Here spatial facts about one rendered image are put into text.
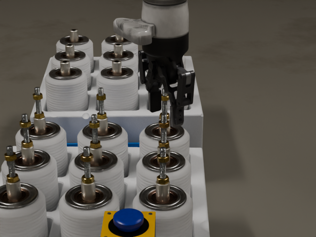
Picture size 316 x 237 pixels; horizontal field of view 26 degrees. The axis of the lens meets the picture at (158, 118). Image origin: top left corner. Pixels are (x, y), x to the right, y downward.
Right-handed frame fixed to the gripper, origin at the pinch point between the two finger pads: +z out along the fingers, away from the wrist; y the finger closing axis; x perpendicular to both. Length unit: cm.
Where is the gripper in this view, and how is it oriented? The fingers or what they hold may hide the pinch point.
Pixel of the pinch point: (165, 111)
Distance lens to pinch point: 115.1
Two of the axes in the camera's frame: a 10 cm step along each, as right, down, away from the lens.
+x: -8.5, 2.3, -4.7
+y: -5.3, -3.6, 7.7
